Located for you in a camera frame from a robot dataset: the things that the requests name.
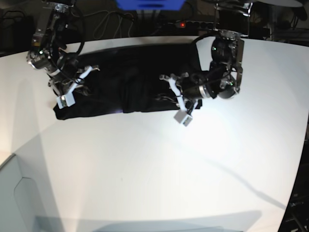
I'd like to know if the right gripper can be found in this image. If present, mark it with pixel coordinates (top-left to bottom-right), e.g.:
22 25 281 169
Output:
47 64 99 96

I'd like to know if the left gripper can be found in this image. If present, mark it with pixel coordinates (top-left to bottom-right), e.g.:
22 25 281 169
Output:
159 72 205 114

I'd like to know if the white power strip red switch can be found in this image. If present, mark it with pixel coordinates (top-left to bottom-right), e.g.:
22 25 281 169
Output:
175 20 219 30

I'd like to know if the blue box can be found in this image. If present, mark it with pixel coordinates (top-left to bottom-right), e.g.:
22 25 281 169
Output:
116 0 185 11

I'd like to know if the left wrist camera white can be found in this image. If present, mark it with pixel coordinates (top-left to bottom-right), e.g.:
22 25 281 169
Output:
174 110 193 127

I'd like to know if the black T-shirt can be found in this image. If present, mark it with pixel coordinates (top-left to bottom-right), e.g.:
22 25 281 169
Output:
53 43 192 120

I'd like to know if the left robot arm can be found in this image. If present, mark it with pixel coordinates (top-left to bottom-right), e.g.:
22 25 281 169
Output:
155 0 253 114

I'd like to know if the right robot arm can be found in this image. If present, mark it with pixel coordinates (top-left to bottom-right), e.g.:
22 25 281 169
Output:
27 0 90 96

